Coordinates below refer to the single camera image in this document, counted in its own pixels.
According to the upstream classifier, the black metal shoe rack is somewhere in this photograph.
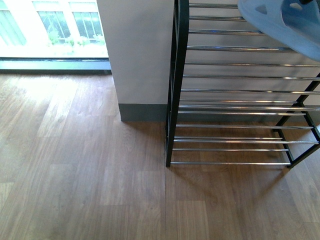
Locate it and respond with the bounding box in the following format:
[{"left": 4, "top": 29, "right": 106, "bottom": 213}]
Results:
[{"left": 165, "top": 0, "right": 320, "bottom": 168}]

